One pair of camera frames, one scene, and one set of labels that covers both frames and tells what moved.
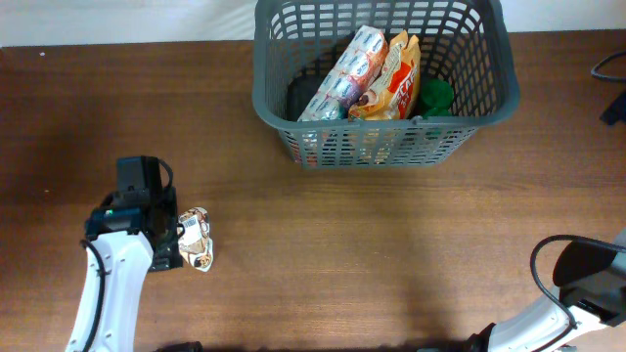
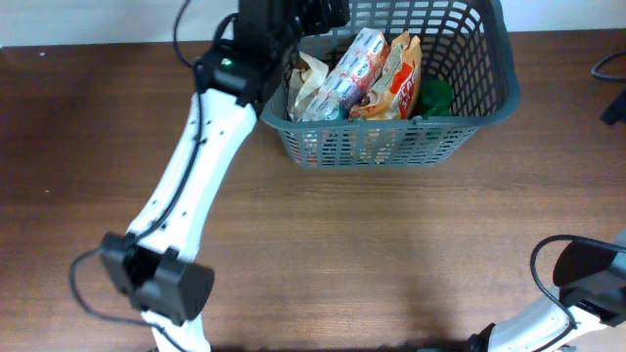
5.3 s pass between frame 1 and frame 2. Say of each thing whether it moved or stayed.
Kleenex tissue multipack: stayed
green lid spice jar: stayed
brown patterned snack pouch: moved
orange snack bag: stayed
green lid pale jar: stayed
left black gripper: moved
